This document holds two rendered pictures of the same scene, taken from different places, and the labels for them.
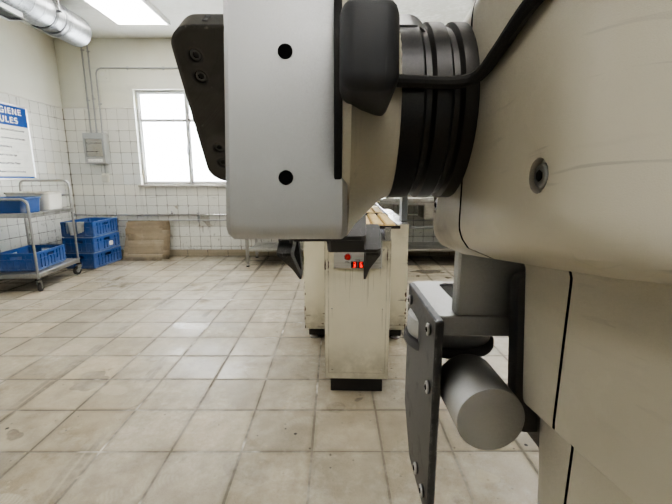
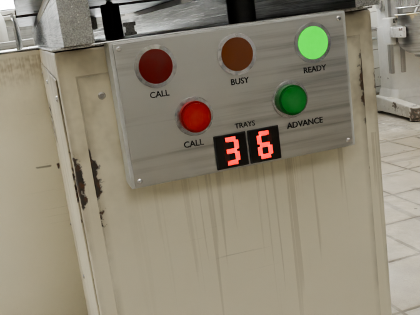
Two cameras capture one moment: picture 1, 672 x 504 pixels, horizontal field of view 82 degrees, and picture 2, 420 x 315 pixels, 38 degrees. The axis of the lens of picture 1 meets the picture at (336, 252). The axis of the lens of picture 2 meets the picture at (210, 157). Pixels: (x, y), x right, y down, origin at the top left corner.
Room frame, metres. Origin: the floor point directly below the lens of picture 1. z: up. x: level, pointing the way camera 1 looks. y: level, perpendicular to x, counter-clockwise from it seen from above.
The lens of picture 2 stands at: (1.31, 0.10, 0.85)
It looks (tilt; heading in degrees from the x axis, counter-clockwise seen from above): 12 degrees down; 343
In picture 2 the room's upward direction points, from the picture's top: 8 degrees counter-clockwise
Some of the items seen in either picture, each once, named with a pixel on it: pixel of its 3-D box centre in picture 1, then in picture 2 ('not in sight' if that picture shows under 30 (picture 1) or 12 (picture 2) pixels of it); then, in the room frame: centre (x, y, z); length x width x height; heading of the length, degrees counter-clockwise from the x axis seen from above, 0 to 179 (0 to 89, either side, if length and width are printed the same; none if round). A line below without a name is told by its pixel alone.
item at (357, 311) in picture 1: (356, 294); (189, 269); (2.25, -0.12, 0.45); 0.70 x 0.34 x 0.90; 178
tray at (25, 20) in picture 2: not in sight; (100, 10); (2.87, -0.14, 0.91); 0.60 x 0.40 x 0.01; 178
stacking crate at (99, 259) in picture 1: (94, 256); not in sight; (5.10, 3.26, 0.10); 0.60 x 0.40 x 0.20; 178
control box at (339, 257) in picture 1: (357, 254); (236, 96); (1.89, -0.11, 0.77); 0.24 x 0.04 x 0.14; 88
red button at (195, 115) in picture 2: not in sight; (194, 116); (1.87, -0.06, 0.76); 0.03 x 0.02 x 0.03; 88
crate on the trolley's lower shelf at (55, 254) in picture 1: (33, 257); not in sight; (4.15, 3.33, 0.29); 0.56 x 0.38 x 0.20; 8
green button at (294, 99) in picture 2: not in sight; (290, 99); (1.87, -0.16, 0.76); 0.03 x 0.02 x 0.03; 88
